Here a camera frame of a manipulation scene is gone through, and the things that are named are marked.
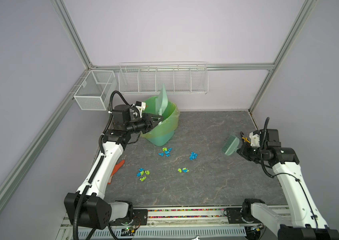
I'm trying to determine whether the paper scrap cluster near bin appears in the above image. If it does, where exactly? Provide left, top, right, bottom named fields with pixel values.
left=158, top=147, right=172, bottom=157

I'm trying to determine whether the green hand brush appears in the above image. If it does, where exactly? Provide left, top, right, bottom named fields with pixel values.
left=221, top=135, right=240, bottom=156

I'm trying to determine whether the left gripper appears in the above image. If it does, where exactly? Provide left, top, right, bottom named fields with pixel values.
left=126, top=112, right=164, bottom=134

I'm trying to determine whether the small white mesh basket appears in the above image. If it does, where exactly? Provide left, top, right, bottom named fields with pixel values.
left=74, top=70, right=117, bottom=111

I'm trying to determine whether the red rubber glove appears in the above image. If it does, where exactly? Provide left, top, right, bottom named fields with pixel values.
left=108, top=160, right=125, bottom=185

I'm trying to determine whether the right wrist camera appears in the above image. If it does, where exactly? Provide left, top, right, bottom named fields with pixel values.
left=249, top=130, right=260, bottom=148

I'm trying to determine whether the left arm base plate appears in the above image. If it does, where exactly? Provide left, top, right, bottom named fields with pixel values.
left=110, top=209, right=148, bottom=226

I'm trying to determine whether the aluminium front rail frame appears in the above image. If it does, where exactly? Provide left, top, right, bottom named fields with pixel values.
left=56, top=205, right=320, bottom=240

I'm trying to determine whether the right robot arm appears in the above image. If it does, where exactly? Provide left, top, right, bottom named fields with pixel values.
left=237, top=128, right=339, bottom=240

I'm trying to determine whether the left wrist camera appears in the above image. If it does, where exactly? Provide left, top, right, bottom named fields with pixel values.
left=132, top=101, right=146, bottom=118

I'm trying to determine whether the blue paper scrap cluster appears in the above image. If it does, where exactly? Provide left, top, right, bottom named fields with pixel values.
left=189, top=152, right=197, bottom=161

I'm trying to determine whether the paper scrap cluster far left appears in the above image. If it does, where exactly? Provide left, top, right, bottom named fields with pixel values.
left=136, top=168, right=151, bottom=182

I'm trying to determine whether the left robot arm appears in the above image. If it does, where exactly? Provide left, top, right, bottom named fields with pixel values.
left=64, top=102, right=164, bottom=240

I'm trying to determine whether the green plastic dustpan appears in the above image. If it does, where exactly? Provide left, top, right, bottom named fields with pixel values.
left=155, top=84, right=168, bottom=116

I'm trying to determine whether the green trash bin with bag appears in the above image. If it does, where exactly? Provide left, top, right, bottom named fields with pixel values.
left=140, top=101, right=180, bottom=147

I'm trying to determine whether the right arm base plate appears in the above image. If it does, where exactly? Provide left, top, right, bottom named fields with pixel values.
left=224, top=207, right=245, bottom=224

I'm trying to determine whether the long white wire basket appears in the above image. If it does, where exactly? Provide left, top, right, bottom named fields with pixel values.
left=119, top=62, right=209, bottom=94

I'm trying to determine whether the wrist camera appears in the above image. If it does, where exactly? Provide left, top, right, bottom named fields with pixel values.
left=249, top=130, right=260, bottom=148
left=132, top=101, right=146, bottom=118

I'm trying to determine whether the green blue scrap cluster front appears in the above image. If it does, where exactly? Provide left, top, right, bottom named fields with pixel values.
left=177, top=168, right=189, bottom=173

